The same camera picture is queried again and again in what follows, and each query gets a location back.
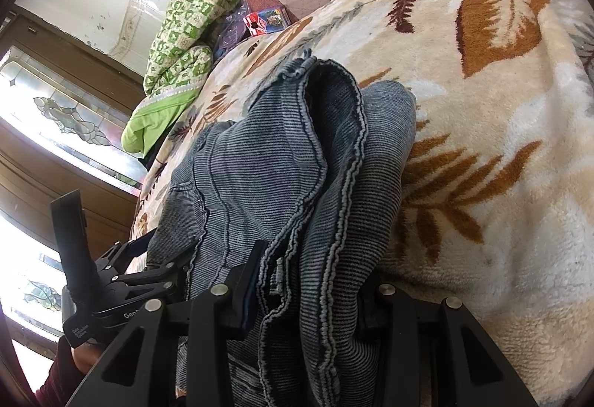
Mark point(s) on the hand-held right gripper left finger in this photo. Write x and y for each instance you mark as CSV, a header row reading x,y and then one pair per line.
x,y
248,295

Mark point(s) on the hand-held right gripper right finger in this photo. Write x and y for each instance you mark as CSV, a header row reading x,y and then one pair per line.
x,y
399,319

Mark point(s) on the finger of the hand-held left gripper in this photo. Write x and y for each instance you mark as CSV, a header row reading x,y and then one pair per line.
x,y
72,240
148,279

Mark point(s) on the person's left forearm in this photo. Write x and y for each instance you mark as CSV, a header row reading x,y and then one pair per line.
x,y
60,379

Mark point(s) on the stained glass window pane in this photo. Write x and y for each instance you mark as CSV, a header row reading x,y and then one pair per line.
x,y
65,115
32,277

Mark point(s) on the cream leaf-print fleece blanket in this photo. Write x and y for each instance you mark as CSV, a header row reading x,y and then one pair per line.
x,y
487,156

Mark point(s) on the green patterned quilt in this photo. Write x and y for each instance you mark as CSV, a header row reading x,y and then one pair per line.
x,y
185,31

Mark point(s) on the clear plastic bag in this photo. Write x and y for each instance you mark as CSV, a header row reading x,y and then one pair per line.
x,y
232,29

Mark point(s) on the red and blue toy box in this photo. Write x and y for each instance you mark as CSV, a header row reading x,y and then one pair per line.
x,y
262,19

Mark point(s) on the brown wooden window frame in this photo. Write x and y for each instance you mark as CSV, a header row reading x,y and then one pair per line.
x,y
69,50

